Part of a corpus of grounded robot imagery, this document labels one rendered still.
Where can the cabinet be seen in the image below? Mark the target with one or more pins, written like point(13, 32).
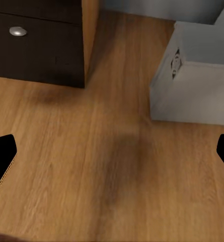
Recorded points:
point(47, 41)

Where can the desktop computer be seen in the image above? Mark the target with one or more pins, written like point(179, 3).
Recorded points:
point(189, 83)

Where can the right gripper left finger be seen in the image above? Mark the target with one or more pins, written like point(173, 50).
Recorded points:
point(8, 150)

